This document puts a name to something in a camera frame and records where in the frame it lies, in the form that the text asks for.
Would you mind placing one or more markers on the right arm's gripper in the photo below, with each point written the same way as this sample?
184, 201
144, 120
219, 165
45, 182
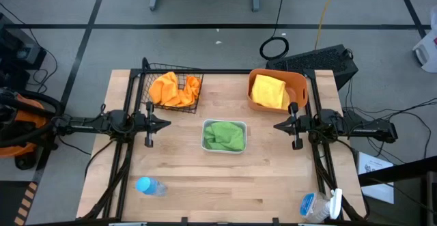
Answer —
297, 125

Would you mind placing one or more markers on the left arm's gripper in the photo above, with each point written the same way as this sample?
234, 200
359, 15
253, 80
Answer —
149, 123

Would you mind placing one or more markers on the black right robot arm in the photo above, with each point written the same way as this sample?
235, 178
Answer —
362, 130

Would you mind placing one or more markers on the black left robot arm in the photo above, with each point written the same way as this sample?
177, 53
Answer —
85, 125

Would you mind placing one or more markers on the orange plastic basket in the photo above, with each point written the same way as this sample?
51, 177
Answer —
297, 82

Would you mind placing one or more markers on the blue-capped water bottle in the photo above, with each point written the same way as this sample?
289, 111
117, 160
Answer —
152, 186

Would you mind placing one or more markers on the white plastic basket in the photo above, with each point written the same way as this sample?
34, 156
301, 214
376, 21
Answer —
222, 152

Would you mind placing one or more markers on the black computer tower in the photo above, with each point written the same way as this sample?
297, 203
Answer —
314, 60

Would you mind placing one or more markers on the glass cleaner spray bottle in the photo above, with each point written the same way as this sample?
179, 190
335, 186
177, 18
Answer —
315, 207

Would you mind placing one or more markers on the printed paper sheet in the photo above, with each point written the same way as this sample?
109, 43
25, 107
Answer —
375, 178

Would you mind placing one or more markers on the black metal beam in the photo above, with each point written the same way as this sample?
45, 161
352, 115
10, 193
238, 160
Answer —
403, 171

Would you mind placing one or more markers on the orange shop vacuum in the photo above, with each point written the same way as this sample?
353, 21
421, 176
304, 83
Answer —
32, 116

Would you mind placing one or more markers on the black equipment case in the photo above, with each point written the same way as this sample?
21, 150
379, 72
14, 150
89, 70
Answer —
20, 53

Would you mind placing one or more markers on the white plastic step stool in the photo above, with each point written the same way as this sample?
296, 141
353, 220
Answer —
426, 52

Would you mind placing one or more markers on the hazard striped floor mat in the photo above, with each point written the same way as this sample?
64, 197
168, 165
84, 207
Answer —
10, 202

